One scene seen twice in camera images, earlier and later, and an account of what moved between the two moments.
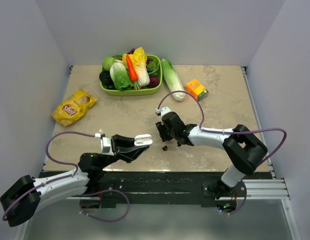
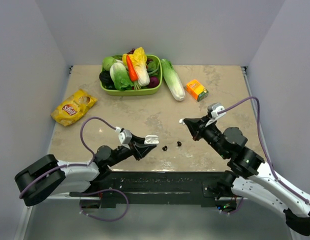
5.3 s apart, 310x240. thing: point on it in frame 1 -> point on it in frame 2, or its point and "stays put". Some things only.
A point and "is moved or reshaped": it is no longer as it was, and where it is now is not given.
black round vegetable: x=107 y=81 stays put
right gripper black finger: x=165 y=135 -> x=196 y=134
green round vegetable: x=107 y=62 stays put
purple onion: x=154 y=82 stays put
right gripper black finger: x=160 y=128 -> x=195 y=123
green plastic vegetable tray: x=135 y=92 stays put
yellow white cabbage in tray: x=139 y=58 stays put
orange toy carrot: x=132 y=68 stays put
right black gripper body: x=173 y=133 -> x=210 y=134
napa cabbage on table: x=173 y=79 stays put
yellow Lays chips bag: x=73 y=107 stays put
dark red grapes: x=131 y=52 stays put
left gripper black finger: x=118 y=140 -> x=138 y=140
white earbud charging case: x=143 y=139 is moved or reshaped
